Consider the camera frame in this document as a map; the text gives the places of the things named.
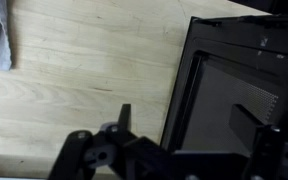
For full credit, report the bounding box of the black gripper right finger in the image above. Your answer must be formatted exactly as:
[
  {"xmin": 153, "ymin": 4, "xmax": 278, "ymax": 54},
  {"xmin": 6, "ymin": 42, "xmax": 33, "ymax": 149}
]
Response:
[{"xmin": 228, "ymin": 103, "xmax": 285, "ymax": 158}]

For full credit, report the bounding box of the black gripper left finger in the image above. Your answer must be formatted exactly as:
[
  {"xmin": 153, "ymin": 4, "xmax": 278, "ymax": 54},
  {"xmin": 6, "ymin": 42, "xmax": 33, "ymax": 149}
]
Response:
[{"xmin": 117, "ymin": 103, "xmax": 133, "ymax": 134}]

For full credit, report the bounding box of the red microwave door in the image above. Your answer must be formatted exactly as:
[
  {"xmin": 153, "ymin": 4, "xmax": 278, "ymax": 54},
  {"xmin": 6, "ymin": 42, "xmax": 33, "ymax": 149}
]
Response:
[{"xmin": 159, "ymin": 14, "xmax": 288, "ymax": 158}]

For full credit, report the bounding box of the black microwave body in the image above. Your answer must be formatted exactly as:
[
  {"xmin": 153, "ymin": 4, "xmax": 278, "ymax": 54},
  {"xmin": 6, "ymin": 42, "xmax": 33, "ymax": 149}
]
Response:
[{"xmin": 228, "ymin": 0, "xmax": 288, "ymax": 16}]

